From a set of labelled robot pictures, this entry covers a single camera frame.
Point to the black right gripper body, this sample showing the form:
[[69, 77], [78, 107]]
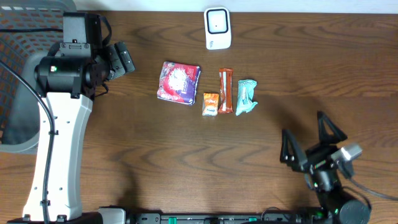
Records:
[[313, 157]]

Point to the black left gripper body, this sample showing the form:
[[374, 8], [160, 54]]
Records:
[[115, 61]]

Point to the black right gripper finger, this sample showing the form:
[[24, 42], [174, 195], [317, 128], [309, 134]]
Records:
[[328, 132], [292, 154]]

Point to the purple red snack bag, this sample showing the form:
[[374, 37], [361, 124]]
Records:
[[178, 83]]

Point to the mint green snack packet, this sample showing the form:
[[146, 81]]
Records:
[[245, 101]]

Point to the small orange tissue pack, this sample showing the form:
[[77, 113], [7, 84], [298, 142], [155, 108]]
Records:
[[210, 104]]

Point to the orange brown snack bar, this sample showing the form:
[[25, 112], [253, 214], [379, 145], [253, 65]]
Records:
[[226, 105]]

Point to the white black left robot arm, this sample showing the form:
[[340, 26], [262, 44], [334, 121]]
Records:
[[63, 80]]

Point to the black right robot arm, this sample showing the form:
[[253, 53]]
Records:
[[336, 204]]

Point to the grey plastic mesh basket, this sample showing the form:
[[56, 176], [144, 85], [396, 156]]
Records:
[[28, 30]]

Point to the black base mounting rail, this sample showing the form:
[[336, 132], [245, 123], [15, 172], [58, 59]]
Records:
[[272, 217]]

